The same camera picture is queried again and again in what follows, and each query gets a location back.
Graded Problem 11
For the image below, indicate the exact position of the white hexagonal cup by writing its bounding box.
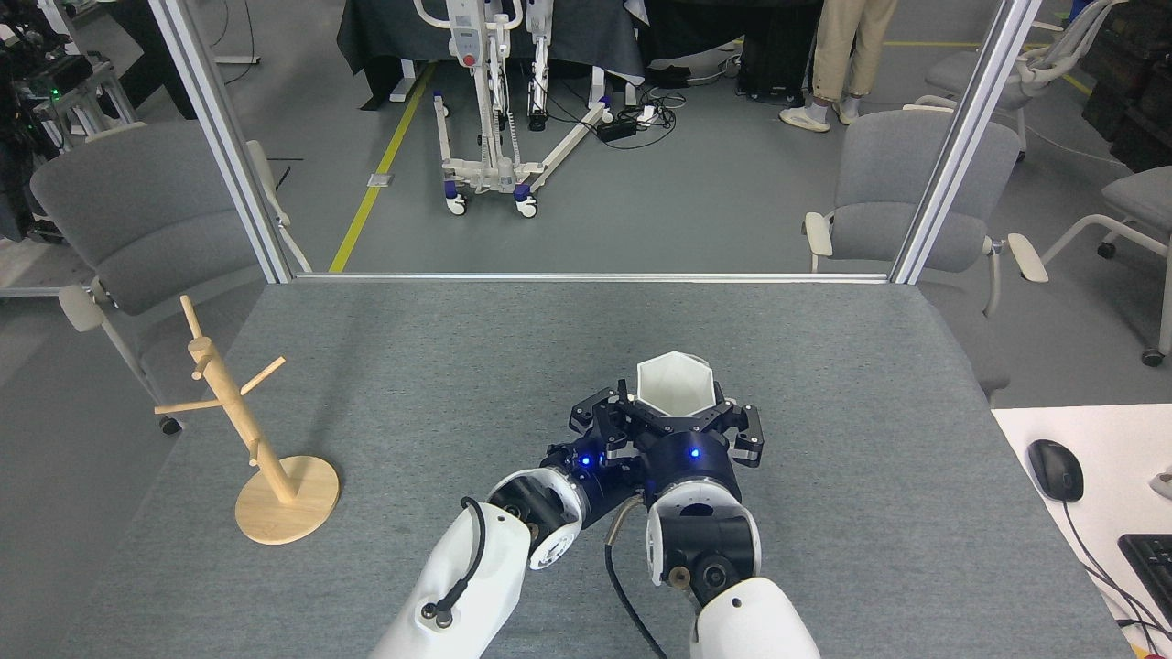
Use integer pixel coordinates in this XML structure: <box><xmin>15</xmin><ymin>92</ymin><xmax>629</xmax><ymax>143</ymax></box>
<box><xmin>635</xmin><ymin>351</ymin><xmax>718</xmax><ymax>419</ymax></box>

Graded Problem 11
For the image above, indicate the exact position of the equipment cart with devices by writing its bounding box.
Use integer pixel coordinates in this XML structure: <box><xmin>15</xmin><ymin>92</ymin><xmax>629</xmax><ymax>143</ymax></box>
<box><xmin>0</xmin><ymin>0</ymin><xmax>138</xmax><ymax>243</ymax></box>

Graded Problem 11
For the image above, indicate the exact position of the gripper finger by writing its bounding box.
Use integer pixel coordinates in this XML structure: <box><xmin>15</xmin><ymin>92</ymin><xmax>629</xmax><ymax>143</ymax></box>
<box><xmin>705</xmin><ymin>398</ymin><xmax>765</xmax><ymax>468</ymax></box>
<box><xmin>569</xmin><ymin>387</ymin><xmax>629</xmax><ymax>438</ymax></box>
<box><xmin>602</xmin><ymin>401</ymin><xmax>674</xmax><ymax>459</ymax></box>

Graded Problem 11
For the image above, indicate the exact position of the silver aluminium post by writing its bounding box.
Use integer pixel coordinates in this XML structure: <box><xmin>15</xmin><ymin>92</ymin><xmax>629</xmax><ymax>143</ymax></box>
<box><xmin>888</xmin><ymin>0</ymin><xmax>1045</xmax><ymax>286</ymax></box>
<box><xmin>148</xmin><ymin>0</ymin><xmax>298</xmax><ymax>285</ymax></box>

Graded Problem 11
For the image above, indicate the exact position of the wooden cup rack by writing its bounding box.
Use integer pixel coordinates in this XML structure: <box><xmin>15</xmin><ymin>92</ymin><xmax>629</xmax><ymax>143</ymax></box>
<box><xmin>154</xmin><ymin>295</ymin><xmax>340</xmax><ymax>546</ymax></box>

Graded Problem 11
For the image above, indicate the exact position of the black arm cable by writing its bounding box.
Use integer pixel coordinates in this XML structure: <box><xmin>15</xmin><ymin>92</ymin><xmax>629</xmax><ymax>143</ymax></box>
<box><xmin>419</xmin><ymin>497</ymin><xmax>488</xmax><ymax>632</ymax></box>
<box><xmin>604</xmin><ymin>499</ymin><xmax>669</xmax><ymax>659</ymax></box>

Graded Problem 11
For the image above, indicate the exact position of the grey chair with armrests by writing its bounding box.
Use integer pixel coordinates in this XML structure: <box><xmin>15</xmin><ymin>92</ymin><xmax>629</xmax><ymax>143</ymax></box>
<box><xmin>30</xmin><ymin>122</ymin><xmax>312</xmax><ymax>436</ymax></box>
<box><xmin>804</xmin><ymin>108</ymin><xmax>1049</xmax><ymax>399</ymax></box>

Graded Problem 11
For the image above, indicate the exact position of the white desk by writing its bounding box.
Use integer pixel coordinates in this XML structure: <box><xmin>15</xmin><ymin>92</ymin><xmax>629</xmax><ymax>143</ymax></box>
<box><xmin>992</xmin><ymin>403</ymin><xmax>1172</xmax><ymax>659</ymax></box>

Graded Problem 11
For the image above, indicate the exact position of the table with black cloth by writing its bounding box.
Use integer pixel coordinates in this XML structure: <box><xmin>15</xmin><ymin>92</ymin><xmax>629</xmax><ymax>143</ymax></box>
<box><xmin>336</xmin><ymin>0</ymin><xmax>646</xmax><ymax>111</ymax></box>

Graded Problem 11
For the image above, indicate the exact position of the black keyboard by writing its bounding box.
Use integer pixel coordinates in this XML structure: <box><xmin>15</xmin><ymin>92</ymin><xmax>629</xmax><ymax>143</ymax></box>
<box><xmin>1118</xmin><ymin>534</ymin><xmax>1172</xmax><ymax>623</ymax></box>

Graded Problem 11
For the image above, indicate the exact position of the grey chair on castors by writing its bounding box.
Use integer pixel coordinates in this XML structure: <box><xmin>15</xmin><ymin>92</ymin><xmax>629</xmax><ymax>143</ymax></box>
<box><xmin>1039</xmin><ymin>165</ymin><xmax>1172</xmax><ymax>367</ymax></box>

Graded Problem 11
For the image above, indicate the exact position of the silver table edge rail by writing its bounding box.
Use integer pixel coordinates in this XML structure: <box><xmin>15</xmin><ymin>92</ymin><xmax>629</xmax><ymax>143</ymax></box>
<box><xmin>293</xmin><ymin>272</ymin><xmax>891</xmax><ymax>285</ymax></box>

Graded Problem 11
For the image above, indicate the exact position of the person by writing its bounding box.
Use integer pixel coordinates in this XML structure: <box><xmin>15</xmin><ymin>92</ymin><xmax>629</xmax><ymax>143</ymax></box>
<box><xmin>117</xmin><ymin>0</ymin><xmax>199</xmax><ymax>122</ymax></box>
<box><xmin>779</xmin><ymin>0</ymin><xmax>900</xmax><ymax>135</ymax></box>

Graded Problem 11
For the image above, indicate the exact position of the white frame office chair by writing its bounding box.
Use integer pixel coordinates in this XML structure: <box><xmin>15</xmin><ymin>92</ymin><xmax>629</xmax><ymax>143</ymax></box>
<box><xmin>914</xmin><ymin>0</ymin><xmax>1127</xmax><ymax>138</ymax></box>

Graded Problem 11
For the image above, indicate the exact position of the black computer mouse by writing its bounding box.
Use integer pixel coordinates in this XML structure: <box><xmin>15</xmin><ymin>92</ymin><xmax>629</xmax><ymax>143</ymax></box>
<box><xmin>1026</xmin><ymin>439</ymin><xmax>1085</xmax><ymax>502</ymax></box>

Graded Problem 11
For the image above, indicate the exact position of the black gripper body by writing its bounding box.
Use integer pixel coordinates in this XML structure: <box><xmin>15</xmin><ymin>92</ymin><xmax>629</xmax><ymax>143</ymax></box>
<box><xmin>641</xmin><ymin>430</ymin><xmax>743</xmax><ymax>500</ymax></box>
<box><xmin>547</xmin><ymin>439</ymin><xmax>646</xmax><ymax>527</ymax></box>

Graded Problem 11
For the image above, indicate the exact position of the white stand on wheels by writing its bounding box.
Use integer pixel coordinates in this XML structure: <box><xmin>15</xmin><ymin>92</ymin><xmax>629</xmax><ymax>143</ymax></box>
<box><xmin>412</xmin><ymin>0</ymin><xmax>616</xmax><ymax>219</ymax></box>

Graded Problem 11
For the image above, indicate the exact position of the black mouse cable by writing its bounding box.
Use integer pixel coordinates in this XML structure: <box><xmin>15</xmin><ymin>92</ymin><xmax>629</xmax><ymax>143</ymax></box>
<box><xmin>1062</xmin><ymin>499</ymin><xmax>1172</xmax><ymax>642</ymax></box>

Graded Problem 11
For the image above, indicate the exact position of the black equipment case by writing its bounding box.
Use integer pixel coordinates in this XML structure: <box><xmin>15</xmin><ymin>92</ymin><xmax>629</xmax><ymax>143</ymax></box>
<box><xmin>740</xmin><ymin>9</ymin><xmax>816</xmax><ymax>102</ymax></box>

